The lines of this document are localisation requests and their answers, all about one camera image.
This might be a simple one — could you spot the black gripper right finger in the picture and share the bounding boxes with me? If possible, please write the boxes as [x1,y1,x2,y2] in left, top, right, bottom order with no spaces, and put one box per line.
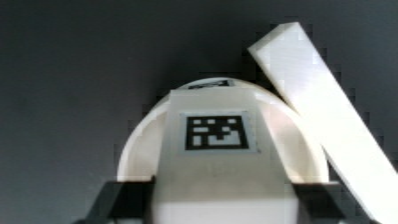
[293,182,376,224]

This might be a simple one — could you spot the white stool leg with tags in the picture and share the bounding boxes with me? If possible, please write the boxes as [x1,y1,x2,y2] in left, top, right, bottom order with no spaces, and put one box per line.
[153,87,298,224]

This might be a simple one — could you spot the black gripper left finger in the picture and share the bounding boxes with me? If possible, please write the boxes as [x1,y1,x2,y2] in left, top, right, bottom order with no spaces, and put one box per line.
[73,177,156,224]

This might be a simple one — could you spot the white L-shaped border frame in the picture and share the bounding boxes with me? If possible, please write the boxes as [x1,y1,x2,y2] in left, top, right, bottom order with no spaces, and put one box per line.
[249,22,398,224]

